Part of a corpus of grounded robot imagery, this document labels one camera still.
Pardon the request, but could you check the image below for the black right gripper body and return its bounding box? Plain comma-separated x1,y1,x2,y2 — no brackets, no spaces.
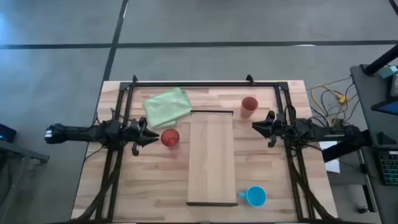
264,110,287,141

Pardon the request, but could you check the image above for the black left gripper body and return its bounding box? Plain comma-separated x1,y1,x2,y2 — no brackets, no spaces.
123,116,148,147

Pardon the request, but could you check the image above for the red translucent cup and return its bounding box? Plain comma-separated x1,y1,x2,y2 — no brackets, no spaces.
160,128,180,147

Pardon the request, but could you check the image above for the terracotta plastic cup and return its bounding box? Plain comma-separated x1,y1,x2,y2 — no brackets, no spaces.
240,96,259,119

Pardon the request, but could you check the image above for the blue plastic mug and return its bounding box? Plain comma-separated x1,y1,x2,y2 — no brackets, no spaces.
238,185,267,208

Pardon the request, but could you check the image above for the light green cloth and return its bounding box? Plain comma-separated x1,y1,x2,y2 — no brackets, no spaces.
144,87,193,130

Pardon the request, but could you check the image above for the wooden cutting board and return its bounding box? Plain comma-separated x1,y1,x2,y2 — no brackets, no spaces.
186,110,239,207

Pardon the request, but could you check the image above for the white paper sheet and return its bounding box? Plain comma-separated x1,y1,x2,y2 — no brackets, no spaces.
318,140,341,174

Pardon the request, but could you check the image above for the grey side desk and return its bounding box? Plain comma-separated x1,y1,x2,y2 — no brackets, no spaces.
349,63,398,224

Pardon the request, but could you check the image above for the dark tablet screen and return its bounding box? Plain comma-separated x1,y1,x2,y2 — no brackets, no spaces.
370,98,398,116

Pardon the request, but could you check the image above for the grey side table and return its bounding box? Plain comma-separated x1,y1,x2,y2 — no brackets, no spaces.
0,139,50,224

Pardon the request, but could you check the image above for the black keyboard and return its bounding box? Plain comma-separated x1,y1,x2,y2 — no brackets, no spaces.
377,150,398,187

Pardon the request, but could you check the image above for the black pole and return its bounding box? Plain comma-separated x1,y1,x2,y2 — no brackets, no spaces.
363,44,398,77

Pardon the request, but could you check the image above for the teal small box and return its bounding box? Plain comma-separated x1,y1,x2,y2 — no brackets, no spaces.
379,64,398,79

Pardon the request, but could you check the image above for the black device blue light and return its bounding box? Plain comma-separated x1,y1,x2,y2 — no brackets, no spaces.
0,123,17,144

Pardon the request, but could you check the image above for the yellow cable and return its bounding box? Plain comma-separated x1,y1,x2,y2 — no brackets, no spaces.
310,84,351,116

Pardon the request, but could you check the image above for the black cable bundle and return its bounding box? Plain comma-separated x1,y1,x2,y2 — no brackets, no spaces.
74,148,122,221
287,146,335,221

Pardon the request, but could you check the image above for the black metal table frame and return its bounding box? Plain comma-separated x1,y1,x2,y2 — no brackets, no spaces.
93,74,315,222

